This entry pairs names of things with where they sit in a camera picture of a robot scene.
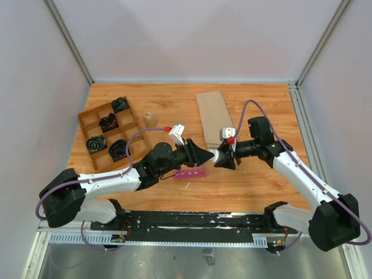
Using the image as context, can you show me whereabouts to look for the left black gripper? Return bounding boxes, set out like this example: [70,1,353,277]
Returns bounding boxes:
[158,138,214,177]

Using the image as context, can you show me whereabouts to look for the white capped pill bottle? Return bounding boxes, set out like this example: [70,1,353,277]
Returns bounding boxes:
[208,149,226,164]

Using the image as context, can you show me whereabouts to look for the pink weekly pill organizer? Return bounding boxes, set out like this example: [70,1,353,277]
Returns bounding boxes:
[172,166,208,180]

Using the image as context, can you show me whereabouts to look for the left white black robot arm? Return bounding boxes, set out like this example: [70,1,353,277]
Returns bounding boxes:
[37,139,217,230]

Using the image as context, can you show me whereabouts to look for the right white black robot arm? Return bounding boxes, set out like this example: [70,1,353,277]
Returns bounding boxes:
[212,116,360,252]

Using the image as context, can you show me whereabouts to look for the clear bottle yellow capsules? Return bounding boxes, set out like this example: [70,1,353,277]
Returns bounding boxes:
[144,112,158,128]

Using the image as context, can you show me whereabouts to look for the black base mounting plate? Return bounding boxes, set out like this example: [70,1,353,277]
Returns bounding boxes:
[90,210,285,237]

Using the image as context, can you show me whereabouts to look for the wooden compartment tray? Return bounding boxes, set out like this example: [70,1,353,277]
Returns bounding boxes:
[68,96,147,174]

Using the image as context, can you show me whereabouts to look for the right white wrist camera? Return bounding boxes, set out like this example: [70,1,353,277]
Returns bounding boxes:
[220,127,236,145]

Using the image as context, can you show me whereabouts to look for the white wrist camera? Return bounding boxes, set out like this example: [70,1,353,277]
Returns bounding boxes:
[164,124,185,145]
[220,127,236,145]

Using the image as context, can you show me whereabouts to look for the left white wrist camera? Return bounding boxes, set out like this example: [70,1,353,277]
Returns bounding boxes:
[164,124,185,145]

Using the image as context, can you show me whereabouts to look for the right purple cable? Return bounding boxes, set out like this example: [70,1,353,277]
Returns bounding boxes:
[232,99,372,256]

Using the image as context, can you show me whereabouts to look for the black coiled cable bottom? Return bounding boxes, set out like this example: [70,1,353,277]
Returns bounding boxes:
[108,139,128,161]

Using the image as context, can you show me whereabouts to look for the black coiled cable top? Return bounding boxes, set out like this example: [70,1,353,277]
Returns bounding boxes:
[112,98,130,113]

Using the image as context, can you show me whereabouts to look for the black coiled cable middle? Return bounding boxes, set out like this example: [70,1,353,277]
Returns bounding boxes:
[98,113,119,131]

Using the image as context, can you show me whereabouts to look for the grey slotted cable duct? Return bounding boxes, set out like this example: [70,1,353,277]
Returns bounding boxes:
[48,231,269,248]

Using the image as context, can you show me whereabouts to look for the black green coiled cable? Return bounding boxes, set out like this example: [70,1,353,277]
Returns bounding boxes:
[85,135,106,155]

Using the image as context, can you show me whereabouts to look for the right aluminium frame post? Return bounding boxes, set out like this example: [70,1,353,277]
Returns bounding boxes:
[295,0,353,88]

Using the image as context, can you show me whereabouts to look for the aluminium frame post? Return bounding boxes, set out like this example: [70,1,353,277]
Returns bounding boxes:
[295,0,353,88]
[42,0,94,85]

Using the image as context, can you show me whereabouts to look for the left aluminium frame post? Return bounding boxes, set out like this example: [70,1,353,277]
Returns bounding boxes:
[42,0,94,85]

